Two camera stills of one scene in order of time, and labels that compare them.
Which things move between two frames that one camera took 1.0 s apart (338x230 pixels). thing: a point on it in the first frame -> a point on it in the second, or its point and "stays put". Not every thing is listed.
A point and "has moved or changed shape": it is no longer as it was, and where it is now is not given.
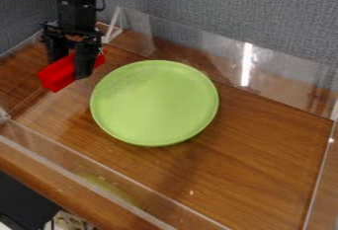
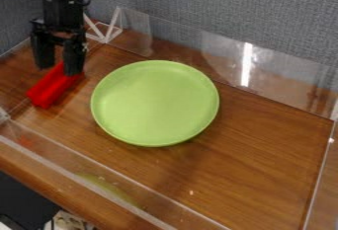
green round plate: x=155 y=104 stays put
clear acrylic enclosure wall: x=203 y=123 stays put
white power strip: x=64 y=221 stays put
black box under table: x=24 y=208 stays put
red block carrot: x=59 y=74 has moved or changed shape
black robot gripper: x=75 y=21 -> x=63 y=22
